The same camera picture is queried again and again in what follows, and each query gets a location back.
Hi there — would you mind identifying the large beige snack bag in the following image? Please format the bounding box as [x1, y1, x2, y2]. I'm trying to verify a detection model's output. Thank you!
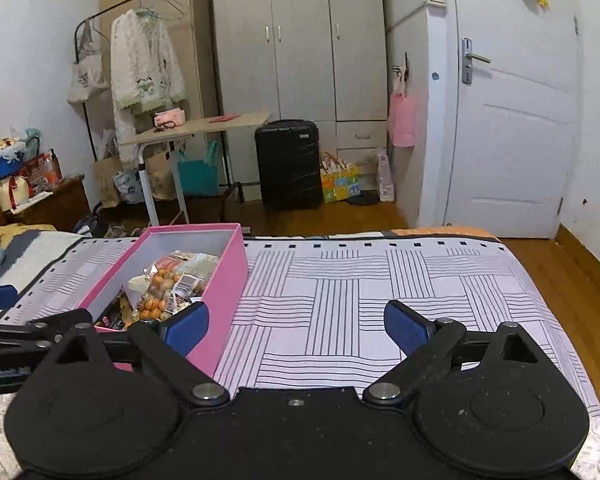
[180, 254, 221, 276]

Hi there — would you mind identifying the dark bag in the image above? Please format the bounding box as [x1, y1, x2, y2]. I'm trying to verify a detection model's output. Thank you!
[72, 212, 108, 238]

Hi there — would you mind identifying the metal door handle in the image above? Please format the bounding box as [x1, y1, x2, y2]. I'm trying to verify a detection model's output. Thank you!
[461, 37, 492, 85]

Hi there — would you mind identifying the pink cardboard box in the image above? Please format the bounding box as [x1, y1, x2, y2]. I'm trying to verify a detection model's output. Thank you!
[75, 223, 249, 378]

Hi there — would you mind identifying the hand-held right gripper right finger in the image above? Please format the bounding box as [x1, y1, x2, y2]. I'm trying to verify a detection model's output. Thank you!
[362, 300, 548, 406]

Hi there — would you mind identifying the colourful gift box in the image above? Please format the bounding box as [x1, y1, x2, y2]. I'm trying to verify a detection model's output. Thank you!
[320, 152, 361, 204]

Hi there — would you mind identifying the clear orange green peanut bag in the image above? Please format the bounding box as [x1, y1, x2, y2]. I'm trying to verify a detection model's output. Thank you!
[137, 267, 181, 323]

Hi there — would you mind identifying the brown paper bag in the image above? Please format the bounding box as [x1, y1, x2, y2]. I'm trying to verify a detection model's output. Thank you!
[94, 156, 123, 209]
[145, 150, 178, 201]

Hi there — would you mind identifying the white fluffy cardigan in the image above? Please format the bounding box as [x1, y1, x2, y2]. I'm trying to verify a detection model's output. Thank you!
[110, 10, 187, 171]

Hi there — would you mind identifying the white folding table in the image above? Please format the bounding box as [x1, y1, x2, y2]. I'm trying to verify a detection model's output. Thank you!
[117, 111, 272, 228]

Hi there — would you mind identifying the orange mattress edge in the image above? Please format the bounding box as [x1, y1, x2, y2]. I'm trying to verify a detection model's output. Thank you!
[390, 227, 496, 238]

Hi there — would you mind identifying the cream gift box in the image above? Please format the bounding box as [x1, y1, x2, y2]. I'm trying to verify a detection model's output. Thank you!
[0, 175, 33, 212]

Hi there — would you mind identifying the pink pouch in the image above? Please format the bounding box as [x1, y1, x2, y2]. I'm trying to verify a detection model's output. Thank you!
[152, 108, 186, 128]

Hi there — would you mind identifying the black clothes rack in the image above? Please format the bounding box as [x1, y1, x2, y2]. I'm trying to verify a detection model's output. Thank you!
[74, 0, 236, 206]

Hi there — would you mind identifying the white door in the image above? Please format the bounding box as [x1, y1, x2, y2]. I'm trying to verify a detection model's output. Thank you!
[442, 0, 581, 241]

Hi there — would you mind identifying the yellow cloth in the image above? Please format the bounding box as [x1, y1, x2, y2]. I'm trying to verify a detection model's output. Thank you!
[0, 224, 56, 248]

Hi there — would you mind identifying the wooden nightstand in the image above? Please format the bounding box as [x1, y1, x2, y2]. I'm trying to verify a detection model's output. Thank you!
[0, 175, 91, 233]

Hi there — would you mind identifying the teal shopping bag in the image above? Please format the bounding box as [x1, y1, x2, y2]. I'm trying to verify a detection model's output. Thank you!
[176, 142, 222, 197]

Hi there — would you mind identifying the white printed bag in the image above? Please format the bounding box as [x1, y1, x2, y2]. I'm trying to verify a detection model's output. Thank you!
[112, 170, 146, 205]

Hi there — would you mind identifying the pink hanging bag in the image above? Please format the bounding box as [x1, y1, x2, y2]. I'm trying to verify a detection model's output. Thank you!
[387, 92, 417, 148]

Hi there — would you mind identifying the grey wardrobe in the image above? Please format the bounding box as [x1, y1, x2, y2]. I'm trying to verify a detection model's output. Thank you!
[210, 0, 388, 201]

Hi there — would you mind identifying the canvas tote bag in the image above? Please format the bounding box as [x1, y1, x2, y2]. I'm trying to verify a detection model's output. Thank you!
[68, 20, 110, 106]

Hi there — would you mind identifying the dark round mat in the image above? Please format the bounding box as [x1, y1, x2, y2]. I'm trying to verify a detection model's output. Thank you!
[347, 190, 381, 207]

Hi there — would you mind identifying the black suitcase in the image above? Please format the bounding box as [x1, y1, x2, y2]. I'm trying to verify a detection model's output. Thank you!
[254, 120, 323, 211]

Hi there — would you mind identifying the white plastic bag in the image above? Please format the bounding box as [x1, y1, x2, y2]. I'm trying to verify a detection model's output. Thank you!
[376, 150, 396, 203]

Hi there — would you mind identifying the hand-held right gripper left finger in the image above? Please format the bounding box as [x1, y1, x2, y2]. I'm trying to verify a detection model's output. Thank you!
[47, 302, 231, 406]

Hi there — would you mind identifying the striped bed sheet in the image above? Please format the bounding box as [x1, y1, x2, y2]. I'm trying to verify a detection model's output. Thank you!
[0, 232, 600, 418]

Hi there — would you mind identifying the black biscuit packet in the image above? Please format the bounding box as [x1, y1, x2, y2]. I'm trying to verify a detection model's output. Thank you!
[96, 292, 136, 332]

